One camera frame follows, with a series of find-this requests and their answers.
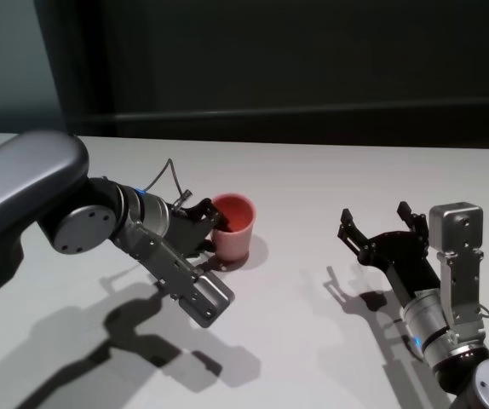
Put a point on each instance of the thin grey horizontal rail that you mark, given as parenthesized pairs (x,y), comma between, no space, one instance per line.
(270,114)

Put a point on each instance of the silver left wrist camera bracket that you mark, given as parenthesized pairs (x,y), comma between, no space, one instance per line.
(206,298)

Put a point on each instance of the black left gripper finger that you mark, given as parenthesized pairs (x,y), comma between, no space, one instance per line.
(222,220)
(206,249)

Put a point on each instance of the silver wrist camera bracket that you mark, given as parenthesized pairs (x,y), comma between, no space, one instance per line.
(206,298)
(455,221)

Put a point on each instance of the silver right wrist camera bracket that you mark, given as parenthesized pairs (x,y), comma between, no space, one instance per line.
(455,221)

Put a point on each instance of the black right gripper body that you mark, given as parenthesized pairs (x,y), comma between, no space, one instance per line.
(402,260)

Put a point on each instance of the pink plastic cup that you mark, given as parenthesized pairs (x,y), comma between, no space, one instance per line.
(236,243)

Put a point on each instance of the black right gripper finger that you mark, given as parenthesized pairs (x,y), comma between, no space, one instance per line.
(351,232)
(412,217)

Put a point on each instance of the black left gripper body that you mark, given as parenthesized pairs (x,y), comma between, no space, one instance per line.
(189,230)

